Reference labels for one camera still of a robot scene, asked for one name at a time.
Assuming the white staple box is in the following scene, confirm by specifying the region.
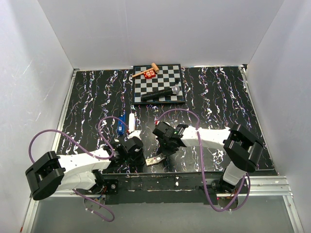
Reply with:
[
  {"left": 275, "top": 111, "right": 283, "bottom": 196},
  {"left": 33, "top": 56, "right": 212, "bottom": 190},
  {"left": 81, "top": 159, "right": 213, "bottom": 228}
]
[{"left": 145, "top": 157, "right": 157, "bottom": 166}]

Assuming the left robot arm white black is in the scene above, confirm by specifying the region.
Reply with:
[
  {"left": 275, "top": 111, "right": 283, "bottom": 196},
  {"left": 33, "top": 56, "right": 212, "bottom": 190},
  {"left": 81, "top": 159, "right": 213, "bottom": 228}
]
[{"left": 25, "top": 136, "right": 143, "bottom": 200}]

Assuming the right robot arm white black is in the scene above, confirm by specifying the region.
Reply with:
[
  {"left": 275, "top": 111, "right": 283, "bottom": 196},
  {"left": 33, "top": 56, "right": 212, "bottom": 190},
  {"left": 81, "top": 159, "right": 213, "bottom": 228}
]
[{"left": 153, "top": 121, "right": 264, "bottom": 193}]

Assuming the black microphone silver grille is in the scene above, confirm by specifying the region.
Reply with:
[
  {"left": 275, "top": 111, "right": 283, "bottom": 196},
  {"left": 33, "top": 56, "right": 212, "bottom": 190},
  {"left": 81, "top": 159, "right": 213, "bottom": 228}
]
[{"left": 140, "top": 86, "right": 180, "bottom": 101}]

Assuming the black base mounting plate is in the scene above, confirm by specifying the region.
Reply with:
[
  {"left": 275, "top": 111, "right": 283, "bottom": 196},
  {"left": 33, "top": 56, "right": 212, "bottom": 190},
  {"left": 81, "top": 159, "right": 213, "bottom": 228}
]
[{"left": 97, "top": 171, "right": 246, "bottom": 206}]

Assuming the black white chessboard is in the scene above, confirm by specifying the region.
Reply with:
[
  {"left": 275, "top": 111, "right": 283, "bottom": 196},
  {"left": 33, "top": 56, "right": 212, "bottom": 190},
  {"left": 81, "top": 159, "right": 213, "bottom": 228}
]
[{"left": 129, "top": 64, "right": 186, "bottom": 105}]

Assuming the red dice block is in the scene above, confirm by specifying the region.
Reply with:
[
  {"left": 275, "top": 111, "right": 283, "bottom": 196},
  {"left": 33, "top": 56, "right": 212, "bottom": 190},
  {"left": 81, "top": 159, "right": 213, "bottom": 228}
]
[{"left": 143, "top": 70, "right": 156, "bottom": 79}]

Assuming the wooden mallet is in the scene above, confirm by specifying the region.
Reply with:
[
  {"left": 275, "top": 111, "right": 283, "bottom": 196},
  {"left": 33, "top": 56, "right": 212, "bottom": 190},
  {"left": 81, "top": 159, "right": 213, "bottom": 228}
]
[{"left": 132, "top": 63, "right": 159, "bottom": 77}]

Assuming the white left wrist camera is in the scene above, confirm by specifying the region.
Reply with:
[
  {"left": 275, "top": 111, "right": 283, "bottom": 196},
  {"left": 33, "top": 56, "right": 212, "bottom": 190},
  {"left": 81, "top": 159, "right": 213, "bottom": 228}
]
[{"left": 127, "top": 130, "right": 141, "bottom": 140}]

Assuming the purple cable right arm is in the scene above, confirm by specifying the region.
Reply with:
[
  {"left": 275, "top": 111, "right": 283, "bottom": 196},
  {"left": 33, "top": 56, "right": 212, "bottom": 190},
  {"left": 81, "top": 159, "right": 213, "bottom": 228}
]
[{"left": 155, "top": 108, "right": 251, "bottom": 212}]

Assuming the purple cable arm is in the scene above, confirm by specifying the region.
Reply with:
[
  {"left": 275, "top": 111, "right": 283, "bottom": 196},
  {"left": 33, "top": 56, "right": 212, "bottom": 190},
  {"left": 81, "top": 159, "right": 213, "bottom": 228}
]
[
  {"left": 28, "top": 116, "right": 131, "bottom": 223},
  {"left": 155, "top": 108, "right": 251, "bottom": 212}
]

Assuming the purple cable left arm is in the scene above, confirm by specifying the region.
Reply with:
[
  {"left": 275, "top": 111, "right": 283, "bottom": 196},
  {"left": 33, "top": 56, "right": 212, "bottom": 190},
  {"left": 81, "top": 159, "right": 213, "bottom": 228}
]
[{"left": 28, "top": 116, "right": 131, "bottom": 223}]

